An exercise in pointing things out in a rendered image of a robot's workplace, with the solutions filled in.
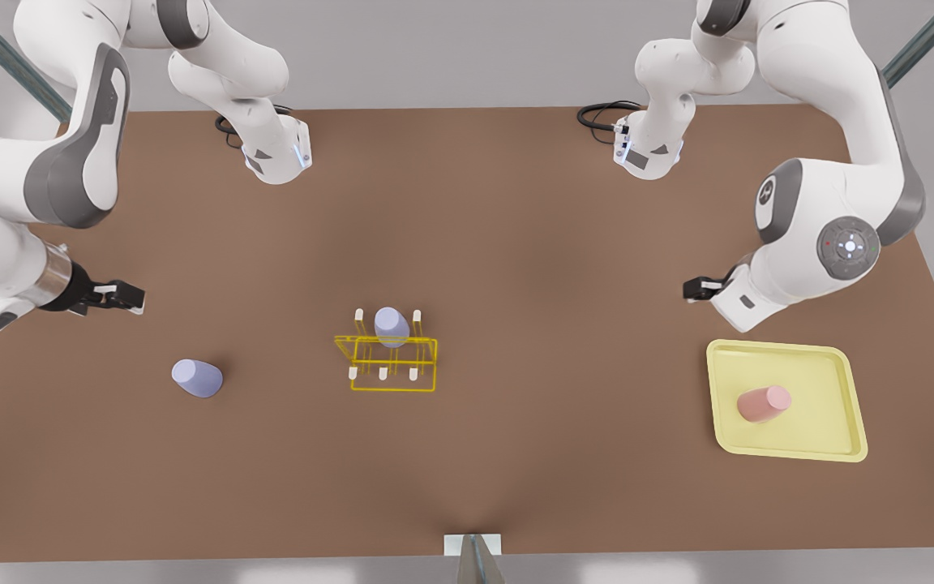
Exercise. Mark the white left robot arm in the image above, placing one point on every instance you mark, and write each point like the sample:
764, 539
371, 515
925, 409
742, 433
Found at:
832, 203

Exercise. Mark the pink cup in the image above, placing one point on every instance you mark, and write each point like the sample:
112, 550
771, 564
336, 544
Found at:
763, 403

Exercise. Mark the yellow tray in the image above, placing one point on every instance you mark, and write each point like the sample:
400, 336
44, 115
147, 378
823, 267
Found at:
820, 422

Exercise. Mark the purple cup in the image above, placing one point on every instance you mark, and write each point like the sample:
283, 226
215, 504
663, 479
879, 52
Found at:
198, 379
391, 326

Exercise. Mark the white frame post foot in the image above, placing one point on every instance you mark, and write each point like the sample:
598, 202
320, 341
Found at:
452, 544

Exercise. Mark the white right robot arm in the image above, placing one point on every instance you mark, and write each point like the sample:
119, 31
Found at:
70, 154

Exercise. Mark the silver frame post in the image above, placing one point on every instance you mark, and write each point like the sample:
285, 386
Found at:
479, 564
929, 40
9, 58

